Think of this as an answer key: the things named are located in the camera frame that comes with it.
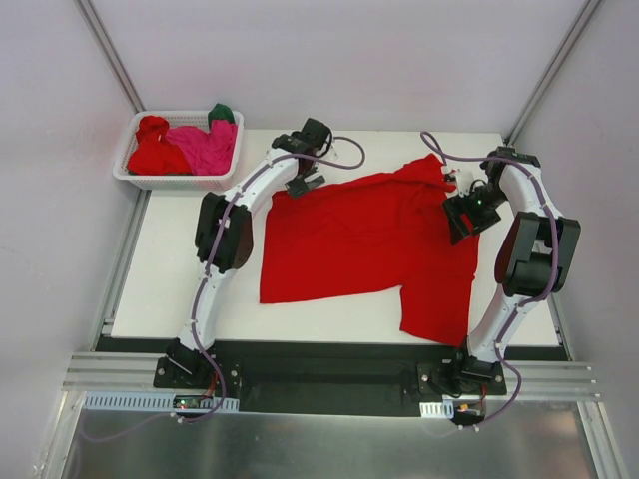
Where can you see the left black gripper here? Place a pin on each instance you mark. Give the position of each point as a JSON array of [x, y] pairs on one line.
[[305, 183]]

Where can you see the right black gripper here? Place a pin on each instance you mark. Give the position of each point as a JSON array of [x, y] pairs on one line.
[[472, 215]]

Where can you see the red t shirt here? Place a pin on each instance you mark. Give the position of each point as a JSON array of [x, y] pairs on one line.
[[371, 234], [155, 155]]

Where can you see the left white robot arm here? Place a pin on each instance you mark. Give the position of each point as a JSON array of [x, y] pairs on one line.
[[224, 236]]

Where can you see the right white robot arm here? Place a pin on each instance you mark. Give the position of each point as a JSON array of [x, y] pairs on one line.
[[532, 263]]

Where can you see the pink t shirt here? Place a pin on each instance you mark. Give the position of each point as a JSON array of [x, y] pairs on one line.
[[208, 154]]

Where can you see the green t shirt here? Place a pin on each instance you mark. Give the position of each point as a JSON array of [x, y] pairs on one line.
[[221, 112]]

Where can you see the white plastic basket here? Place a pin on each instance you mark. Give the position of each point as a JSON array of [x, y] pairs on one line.
[[198, 119]]

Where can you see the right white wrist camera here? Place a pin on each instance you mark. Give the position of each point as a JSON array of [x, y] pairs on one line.
[[461, 180]]

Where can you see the right white cable duct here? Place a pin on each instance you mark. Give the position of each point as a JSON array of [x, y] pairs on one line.
[[437, 410]]

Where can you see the white cable duct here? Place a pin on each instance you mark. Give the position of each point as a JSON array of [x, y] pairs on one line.
[[437, 410], [157, 402]]

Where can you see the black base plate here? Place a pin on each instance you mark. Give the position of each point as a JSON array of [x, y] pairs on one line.
[[323, 378]]

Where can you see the aluminium frame rail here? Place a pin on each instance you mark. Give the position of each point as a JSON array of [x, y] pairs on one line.
[[123, 371]]

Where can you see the left white cable duct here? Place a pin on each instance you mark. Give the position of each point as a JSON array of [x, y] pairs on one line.
[[157, 402]]

